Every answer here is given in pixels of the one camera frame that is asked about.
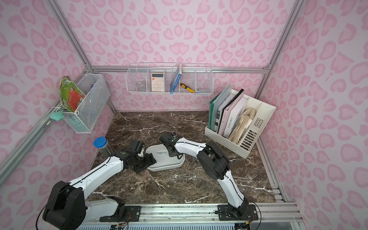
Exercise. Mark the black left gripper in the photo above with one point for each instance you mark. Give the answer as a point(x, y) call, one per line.
point(143, 162)

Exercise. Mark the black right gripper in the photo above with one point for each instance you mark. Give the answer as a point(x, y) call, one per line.
point(175, 151)

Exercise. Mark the white plastic storage box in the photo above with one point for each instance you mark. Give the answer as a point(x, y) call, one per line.
point(163, 160)

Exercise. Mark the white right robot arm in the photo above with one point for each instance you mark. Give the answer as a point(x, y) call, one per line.
point(214, 162)

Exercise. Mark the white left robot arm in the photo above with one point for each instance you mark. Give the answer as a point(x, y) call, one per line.
point(67, 207)

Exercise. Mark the blue lidded metal can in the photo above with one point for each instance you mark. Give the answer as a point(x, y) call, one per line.
point(102, 144)

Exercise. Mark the yellow utility knife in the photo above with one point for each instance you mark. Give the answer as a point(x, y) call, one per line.
point(187, 88)

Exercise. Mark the black binder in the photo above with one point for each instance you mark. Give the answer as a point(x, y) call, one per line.
point(224, 110)

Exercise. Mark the green folder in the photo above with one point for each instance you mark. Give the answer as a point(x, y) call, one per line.
point(214, 105)

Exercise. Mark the blue book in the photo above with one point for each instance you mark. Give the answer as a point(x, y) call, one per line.
point(176, 78)

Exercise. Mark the clear tape roll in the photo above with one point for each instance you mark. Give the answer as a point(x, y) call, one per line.
point(142, 87)

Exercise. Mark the white calculator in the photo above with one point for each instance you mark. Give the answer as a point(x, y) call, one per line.
point(157, 82)

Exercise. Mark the pink white binder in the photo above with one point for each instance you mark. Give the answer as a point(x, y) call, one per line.
point(234, 114)

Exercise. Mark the beige paper stack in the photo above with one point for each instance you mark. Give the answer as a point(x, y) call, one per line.
point(243, 124)

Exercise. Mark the green red snack bag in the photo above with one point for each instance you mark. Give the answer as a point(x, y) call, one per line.
point(71, 96)

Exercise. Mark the beige desktop file organizer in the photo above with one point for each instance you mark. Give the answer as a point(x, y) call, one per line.
point(263, 114)

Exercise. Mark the white mesh wall basket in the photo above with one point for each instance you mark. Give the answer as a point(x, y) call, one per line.
point(84, 119)

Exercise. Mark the white wire wall shelf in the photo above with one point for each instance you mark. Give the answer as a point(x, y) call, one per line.
point(198, 77)

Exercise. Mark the mint green wall hook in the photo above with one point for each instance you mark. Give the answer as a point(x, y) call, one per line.
point(57, 116)

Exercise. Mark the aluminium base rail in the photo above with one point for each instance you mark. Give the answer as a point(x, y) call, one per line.
point(205, 213)

